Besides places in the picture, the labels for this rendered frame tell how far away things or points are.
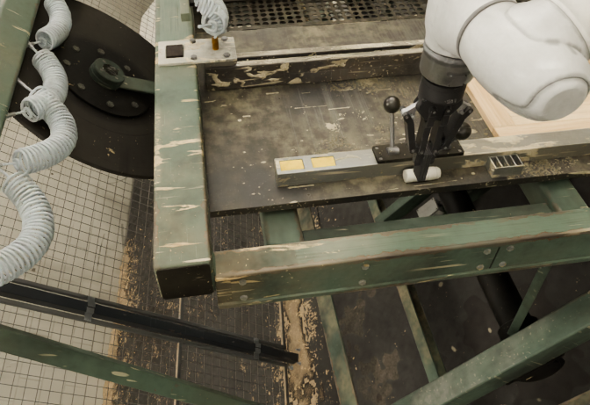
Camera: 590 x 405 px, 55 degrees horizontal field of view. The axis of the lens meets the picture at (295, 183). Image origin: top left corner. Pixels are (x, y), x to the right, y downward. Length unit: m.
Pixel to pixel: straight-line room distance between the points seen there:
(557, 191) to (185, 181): 0.84
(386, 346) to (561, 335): 1.53
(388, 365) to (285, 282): 2.01
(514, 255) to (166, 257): 0.68
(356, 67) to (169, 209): 0.69
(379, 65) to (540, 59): 0.84
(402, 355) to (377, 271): 1.91
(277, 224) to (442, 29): 0.56
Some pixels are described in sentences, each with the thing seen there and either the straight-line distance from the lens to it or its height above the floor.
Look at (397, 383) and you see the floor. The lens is 3.00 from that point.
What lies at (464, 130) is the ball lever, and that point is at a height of 1.42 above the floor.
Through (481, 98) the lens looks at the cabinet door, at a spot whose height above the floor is 1.20.
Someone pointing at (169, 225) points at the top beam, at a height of 1.85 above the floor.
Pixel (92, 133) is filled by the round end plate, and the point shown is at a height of 1.87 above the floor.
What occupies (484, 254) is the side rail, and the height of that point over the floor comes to 1.34.
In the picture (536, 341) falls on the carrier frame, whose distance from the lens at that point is 1.71.
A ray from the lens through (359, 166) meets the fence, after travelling 1.23.
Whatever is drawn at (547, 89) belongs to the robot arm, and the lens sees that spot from 0.73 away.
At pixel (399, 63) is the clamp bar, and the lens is 1.55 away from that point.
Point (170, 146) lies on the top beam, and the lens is 1.19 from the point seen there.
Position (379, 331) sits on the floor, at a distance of 3.12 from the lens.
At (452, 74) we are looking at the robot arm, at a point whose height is 1.67.
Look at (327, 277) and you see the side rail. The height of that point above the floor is 1.57.
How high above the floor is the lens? 2.27
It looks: 34 degrees down
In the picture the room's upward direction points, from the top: 65 degrees counter-clockwise
